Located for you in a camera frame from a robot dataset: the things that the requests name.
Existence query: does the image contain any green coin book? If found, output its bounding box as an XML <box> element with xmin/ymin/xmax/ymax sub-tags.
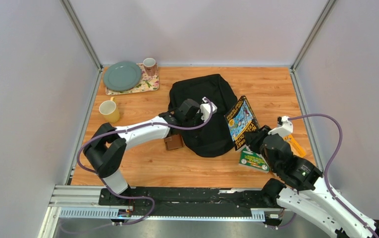
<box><xmin>238</xmin><ymin>147</ymin><xmax>270</xmax><ymax>174</ymax></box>

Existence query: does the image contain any orange book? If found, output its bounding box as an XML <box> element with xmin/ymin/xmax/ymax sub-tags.
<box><xmin>283</xmin><ymin>134</ymin><xmax>307</xmax><ymax>157</ymax></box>

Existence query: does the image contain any Treehouse storey book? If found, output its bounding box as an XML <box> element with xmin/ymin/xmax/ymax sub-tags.
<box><xmin>224</xmin><ymin>95</ymin><xmax>260</xmax><ymax>151</ymax></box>

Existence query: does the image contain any black backpack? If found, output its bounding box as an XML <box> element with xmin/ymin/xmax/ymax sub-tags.
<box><xmin>167</xmin><ymin>73</ymin><xmax>239</xmax><ymax>158</ymax></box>

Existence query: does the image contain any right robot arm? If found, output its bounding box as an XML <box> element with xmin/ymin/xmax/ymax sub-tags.
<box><xmin>244</xmin><ymin>126</ymin><xmax>379</xmax><ymax>238</ymax></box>

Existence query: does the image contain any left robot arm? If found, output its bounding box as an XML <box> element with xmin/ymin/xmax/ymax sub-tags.
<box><xmin>79</xmin><ymin>97</ymin><xmax>217</xmax><ymax>206</ymax></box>

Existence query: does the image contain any brown leather wallet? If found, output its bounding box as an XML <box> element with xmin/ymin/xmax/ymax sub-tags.
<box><xmin>164</xmin><ymin>134</ymin><xmax>184</xmax><ymax>151</ymax></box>

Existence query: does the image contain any floral tray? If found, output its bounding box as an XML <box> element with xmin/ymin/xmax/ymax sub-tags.
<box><xmin>103</xmin><ymin>63</ymin><xmax>160</xmax><ymax>96</ymax></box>

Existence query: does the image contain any brown patterned mug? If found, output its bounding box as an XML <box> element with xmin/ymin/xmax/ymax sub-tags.
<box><xmin>143</xmin><ymin>58</ymin><xmax>158</xmax><ymax>76</ymax></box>

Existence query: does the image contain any grey-green plate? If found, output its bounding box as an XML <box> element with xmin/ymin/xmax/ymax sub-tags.
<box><xmin>103</xmin><ymin>61</ymin><xmax>142</xmax><ymax>92</ymax></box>

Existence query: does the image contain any yellow mug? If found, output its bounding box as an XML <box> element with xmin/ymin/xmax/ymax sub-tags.
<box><xmin>99</xmin><ymin>97</ymin><xmax>120</xmax><ymax>123</ymax></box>

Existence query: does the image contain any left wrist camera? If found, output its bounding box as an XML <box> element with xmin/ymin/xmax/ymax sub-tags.
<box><xmin>200</xmin><ymin>97</ymin><xmax>217</xmax><ymax>122</ymax></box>

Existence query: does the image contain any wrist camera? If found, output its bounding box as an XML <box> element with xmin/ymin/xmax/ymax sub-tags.
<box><xmin>200</xmin><ymin>97</ymin><xmax>217</xmax><ymax>122</ymax></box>
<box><xmin>268</xmin><ymin>116</ymin><xmax>293</xmax><ymax>138</ymax></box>

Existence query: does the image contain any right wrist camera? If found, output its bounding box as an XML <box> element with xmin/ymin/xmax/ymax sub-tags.
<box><xmin>268</xmin><ymin>116</ymin><xmax>293</xmax><ymax>138</ymax></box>

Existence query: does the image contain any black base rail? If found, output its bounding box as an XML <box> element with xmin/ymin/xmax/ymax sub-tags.
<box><xmin>98</xmin><ymin>187</ymin><xmax>284</xmax><ymax>226</ymax></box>

